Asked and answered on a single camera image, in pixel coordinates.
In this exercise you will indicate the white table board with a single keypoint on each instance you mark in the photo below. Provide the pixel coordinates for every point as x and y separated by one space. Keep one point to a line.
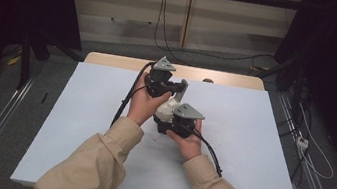
244 136

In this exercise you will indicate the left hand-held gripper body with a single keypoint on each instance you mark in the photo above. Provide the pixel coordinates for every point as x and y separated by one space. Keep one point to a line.
160 76

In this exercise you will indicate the vertical brass wall strip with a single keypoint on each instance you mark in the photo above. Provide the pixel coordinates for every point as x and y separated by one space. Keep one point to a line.
187 13

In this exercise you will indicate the small black floor object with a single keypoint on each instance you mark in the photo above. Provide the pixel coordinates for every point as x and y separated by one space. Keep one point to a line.
44 97

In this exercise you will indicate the yellow floor tape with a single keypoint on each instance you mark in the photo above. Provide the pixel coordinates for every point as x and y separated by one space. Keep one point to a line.
14 60
261 68

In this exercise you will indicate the wooden table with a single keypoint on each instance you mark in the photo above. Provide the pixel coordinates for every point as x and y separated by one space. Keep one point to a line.
226 78

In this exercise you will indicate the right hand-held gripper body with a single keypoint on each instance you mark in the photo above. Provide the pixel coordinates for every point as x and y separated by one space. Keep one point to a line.
184 118

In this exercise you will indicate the black metal stand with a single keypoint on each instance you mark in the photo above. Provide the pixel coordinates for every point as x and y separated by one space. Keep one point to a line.
25 59
297 90

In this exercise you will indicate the person's left hand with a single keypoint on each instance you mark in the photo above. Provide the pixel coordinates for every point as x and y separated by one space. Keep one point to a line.
144 104

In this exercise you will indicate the person's right hand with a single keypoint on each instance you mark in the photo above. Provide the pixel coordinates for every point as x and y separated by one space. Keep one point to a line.
189 144

